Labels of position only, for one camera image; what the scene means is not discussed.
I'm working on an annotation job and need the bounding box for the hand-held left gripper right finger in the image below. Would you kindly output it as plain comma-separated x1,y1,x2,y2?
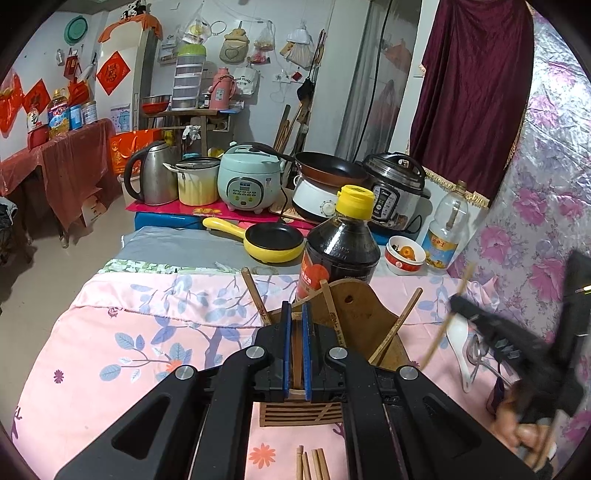
302,302,539,480

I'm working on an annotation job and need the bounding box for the black steel pressure cooker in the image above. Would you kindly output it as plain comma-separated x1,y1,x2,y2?
362,152,432,232

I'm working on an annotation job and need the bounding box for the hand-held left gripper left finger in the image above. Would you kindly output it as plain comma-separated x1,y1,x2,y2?
54,301,293,480

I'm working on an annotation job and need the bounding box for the red metal basin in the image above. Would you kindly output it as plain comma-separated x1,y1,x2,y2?
141,95,172,115

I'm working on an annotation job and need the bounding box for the pink deer printed bed sheet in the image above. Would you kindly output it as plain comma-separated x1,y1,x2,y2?
9,272,573,480

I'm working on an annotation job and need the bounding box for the white refrigerator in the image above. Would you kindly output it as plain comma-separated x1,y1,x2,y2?
97,21,162,134

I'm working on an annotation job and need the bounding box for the green round plate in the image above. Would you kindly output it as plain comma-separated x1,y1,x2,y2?
65,15,89,45

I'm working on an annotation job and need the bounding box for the stacked steamer with green lid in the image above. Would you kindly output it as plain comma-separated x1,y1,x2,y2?
172,44,208,112

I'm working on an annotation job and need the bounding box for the metal spoon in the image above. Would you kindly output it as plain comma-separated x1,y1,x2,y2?
466,335,509,384

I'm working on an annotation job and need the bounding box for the person's right hand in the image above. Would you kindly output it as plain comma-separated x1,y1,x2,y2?
489,391,555,466

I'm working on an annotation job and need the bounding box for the yellow banded cooking pot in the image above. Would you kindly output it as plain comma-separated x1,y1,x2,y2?
163,157,221,207

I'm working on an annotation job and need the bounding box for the white plastic bucket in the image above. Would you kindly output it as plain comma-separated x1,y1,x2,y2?
121,171,141,208

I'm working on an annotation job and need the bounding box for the white ceramic spoon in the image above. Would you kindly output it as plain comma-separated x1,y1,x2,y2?
445,314,481,393

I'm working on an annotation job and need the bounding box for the wooden chopstick holder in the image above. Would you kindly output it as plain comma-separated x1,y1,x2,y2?
259,277,409,428

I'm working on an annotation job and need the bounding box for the bundle of wooden sticks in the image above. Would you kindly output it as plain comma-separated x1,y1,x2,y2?
274,104,310,158

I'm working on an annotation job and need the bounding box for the orange gift box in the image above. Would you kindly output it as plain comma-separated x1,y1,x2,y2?
109,129,164,175

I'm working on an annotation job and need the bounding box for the red paper wall decoration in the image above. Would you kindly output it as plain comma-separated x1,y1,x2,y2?
23,79,51,116
0,71,25,137

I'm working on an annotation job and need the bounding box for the single wooden chopstick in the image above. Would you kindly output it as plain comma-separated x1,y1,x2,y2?
321,279,347,348
290,292,326,309
421,262,476,371
241,267,274,326
368,287,424,365

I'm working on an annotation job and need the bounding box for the yellow cooking oil bottle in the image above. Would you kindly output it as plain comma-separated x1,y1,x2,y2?
47,89,71,138

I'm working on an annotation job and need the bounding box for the pink thermos jug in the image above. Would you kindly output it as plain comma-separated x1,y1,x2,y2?
208,68,238,110

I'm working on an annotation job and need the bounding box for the blue low table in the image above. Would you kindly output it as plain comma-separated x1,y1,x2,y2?
134,210,305,232

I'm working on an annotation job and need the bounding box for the white electric cooker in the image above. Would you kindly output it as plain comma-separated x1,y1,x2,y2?
292,175,342,221

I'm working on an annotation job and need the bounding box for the dark frying pan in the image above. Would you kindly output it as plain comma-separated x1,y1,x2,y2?
253,143,370,183

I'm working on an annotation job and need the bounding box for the grey sheet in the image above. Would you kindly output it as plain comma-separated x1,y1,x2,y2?
104,225,324,278

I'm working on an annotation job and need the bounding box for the dark soy sauce bottle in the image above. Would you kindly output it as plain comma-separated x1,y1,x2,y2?
295,185,382,301

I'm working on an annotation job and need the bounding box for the light green rice cooker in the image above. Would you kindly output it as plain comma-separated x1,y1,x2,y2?
217,142,286,215

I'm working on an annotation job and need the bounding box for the yellow frying pan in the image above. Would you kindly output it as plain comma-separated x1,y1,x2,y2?
202,217,306,264

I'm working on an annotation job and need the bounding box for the floral plastic sheet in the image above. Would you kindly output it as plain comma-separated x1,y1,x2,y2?
455,9,591,462

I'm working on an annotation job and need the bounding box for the pile of dark clothes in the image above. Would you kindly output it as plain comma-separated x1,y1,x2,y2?
0,198,21,264

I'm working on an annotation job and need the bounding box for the clear plastic oil bottle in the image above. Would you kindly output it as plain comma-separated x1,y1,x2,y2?
422,181,468,271

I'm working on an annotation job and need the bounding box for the dark red curtain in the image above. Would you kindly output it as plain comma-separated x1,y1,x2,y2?
409,0,535,201

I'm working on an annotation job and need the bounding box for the beige hanging bag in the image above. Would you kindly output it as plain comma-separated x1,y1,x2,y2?
219,28,251,65

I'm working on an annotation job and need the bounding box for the red diamond paper decoration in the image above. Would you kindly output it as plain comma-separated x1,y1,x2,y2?
95,51,131,96

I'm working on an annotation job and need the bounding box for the red and white bowl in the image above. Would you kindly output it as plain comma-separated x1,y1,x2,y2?
385,235,426,276

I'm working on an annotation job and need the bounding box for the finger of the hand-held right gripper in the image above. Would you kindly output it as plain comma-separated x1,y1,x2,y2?
449,293,518,356

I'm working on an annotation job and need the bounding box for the red cloth covered table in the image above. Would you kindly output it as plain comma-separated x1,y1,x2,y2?
0,119,116,232

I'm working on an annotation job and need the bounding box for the white tote bag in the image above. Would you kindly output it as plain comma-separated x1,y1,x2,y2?
233,67,260,97

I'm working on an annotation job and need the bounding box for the wooden stand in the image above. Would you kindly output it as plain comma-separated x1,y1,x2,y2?
145,108,232,158

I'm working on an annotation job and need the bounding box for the orange cloth cover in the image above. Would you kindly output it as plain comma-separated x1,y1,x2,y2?
98,14,163,44

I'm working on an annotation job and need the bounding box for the steel electric kettle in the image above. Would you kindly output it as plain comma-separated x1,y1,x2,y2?
124,141,178,206

